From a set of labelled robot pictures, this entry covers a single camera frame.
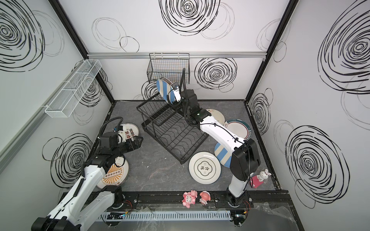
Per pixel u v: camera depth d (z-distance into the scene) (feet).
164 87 2.69
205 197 2.41
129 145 2.32
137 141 2.36
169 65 3.16
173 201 2.47
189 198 2.36
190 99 1.87
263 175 2.43
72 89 2.35
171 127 3.34
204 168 2.78
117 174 2.70
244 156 1.46
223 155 2.93
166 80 2.55
